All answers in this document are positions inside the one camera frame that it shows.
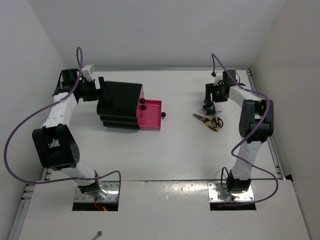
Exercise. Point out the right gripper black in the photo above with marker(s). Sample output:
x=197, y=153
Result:
x=210, y=88

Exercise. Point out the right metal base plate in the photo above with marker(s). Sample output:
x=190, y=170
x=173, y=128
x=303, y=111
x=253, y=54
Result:
x=218, y=195

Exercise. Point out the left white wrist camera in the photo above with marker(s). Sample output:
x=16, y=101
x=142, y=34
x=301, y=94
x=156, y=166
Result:
x=87, y=72

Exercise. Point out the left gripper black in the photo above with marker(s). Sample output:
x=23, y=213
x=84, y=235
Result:
x=100, y=94

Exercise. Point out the small metal wrench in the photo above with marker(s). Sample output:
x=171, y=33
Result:
x=99, y=234

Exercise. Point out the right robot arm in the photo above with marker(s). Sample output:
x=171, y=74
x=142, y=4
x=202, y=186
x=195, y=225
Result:
x=256, y=124

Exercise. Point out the metal base plate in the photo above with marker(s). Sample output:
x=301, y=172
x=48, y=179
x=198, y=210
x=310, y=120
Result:
x=109, y=194
x=218, y=195

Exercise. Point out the black yellow scissors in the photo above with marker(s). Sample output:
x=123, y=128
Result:
x=216, y=121

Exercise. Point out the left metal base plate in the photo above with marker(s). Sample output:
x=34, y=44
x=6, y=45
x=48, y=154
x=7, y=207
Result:
x=109, y=194

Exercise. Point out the orange green screwdriver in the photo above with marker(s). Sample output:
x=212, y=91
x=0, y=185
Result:
x=210, y=112

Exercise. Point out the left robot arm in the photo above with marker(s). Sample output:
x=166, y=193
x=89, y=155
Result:
x=55, y=145

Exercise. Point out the yellow black pliers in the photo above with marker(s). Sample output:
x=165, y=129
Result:
x=206, y=121

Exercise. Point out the black drawer cabinet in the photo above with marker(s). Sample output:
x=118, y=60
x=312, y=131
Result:
x=123, y=112

